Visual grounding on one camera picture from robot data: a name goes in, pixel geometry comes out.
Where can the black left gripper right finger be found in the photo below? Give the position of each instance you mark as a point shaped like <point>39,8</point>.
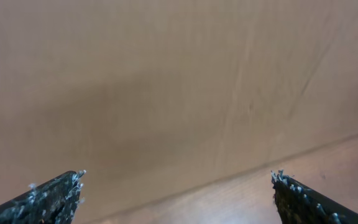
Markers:
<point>298,204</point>

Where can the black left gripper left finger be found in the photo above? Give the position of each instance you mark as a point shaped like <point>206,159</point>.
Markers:
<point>55,201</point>

